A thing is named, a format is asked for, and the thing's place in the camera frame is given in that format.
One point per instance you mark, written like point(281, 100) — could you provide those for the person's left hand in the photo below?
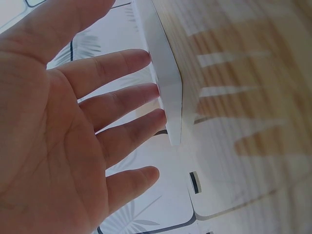
point(48, 136)

